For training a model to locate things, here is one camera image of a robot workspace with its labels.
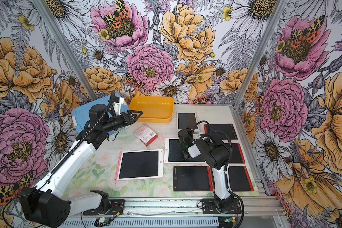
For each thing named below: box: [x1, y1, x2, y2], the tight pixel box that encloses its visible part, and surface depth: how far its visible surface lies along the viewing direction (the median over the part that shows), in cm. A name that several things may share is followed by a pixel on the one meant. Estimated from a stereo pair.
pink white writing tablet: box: [163, 137, 207, 164], surface depth 96 cm
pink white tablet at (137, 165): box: [114, 148, 164, 181], surface depth 93 cm
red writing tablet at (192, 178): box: [172, 165, 214, 192], surface depth 87 cm
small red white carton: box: [133, 124, 159, 147], surface depth 101 cm
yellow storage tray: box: [128, 95, 175, 124], surface depth 122 cm
